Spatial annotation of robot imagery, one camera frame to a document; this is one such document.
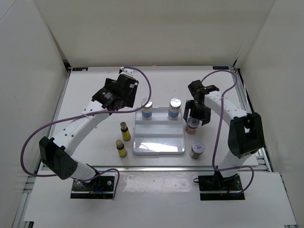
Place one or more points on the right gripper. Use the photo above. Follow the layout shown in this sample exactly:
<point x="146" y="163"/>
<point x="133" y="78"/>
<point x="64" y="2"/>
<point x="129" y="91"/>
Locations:
<point x="205" y="116"/>

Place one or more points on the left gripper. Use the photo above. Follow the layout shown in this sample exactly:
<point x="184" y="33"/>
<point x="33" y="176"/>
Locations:
<point x="130" y="97"/>

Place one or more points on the spice jar red label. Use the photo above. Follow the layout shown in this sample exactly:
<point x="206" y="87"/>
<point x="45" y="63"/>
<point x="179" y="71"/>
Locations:
<point x="197" y="149"/>
<point x="191" y="125"/>

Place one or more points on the blue-label bead jar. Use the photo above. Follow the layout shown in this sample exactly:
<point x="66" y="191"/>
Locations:
<point x="174" y="109"/>
<point x="147" y="111"/>

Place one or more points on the yellow small bottle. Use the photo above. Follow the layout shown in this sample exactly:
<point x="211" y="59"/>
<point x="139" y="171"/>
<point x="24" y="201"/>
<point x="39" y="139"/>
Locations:
<point x="120" y="148"/>
<point x="125" y="131"/>

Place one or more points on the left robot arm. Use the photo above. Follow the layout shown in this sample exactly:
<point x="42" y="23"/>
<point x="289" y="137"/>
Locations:
<point x="56" y="152"/>

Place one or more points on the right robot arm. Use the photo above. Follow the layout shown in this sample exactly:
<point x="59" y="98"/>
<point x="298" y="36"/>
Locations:
<point x="245" y="136"/>

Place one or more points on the white divided tray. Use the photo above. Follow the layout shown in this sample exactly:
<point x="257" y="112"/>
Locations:
<point x="158" y="136"/>

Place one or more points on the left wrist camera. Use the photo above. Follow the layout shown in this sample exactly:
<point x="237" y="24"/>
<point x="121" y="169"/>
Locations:
<point x="127" y="71"/>

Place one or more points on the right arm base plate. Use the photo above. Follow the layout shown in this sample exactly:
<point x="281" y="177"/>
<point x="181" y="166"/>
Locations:
<point x="211" y="191"/>

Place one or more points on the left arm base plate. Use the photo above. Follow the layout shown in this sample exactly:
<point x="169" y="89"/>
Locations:
<point x="100" y="188"/>

